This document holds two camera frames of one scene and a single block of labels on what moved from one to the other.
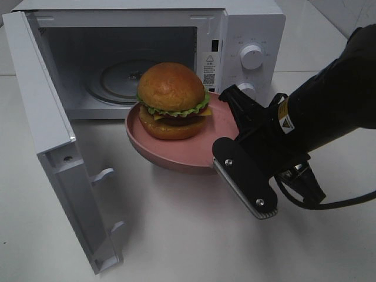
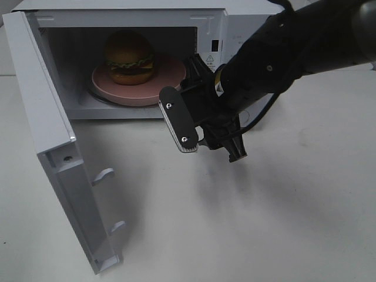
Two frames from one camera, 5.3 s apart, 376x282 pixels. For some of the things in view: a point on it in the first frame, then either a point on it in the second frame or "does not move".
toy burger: (173, 102) to (130, 58)
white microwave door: (57, 147) does not move
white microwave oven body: (109, 56) does not move
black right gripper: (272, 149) to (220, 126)
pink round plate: (192, 153) to (167, 71)
